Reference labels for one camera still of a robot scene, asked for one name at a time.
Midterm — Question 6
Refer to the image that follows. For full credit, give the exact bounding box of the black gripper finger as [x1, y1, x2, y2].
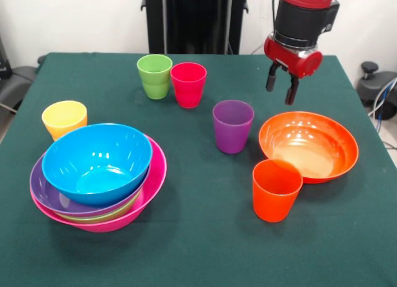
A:
[265, 62, 279, 93]
[284, 75, 300, 106]

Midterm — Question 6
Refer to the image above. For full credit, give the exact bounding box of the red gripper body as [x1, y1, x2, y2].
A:
[263, 35, 324, 80]

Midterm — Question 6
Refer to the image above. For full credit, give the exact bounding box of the orange bowl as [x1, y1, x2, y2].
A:
[258, 111, 360, 185]

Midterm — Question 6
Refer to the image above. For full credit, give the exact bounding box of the pink bowl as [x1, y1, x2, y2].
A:
[30, 135, 168, 233]

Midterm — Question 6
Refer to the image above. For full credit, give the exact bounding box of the blue bowl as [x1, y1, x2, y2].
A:
[41, 123, 153, 207]

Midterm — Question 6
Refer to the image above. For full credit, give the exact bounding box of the green bowl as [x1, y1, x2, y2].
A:
[60, 187, 146, 224]

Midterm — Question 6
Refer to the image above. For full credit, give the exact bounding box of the purple bowl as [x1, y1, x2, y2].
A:
[29, 153, 152, 216]

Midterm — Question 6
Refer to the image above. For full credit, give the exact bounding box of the purple cup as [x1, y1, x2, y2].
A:
[212, 99, 255, 154]

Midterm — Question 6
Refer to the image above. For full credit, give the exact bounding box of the red cup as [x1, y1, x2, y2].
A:
[170, 62, 207, 109]

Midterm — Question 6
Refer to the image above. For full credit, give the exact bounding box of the orange cup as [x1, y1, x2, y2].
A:
[252, 159, 304, 223]

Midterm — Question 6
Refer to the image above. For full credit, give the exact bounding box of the green cup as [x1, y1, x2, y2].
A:
[136, 53, 173, 85]
[141, 79, 171, 100]

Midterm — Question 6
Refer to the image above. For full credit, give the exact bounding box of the dark green tablecloth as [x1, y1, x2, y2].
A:
[0, 52, 397, 287]

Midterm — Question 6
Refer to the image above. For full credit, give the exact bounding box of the yellow cup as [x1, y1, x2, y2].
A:
[41, 100, 88, 141]

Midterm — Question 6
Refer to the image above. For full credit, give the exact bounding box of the black equipment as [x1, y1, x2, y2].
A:
[0, 35, 40, 114]

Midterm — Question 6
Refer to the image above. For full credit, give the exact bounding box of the grey cable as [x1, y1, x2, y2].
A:
[368, 77, 397, 117]

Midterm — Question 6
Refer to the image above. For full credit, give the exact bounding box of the blue cable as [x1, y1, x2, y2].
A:
[375, 78, 393, 123]

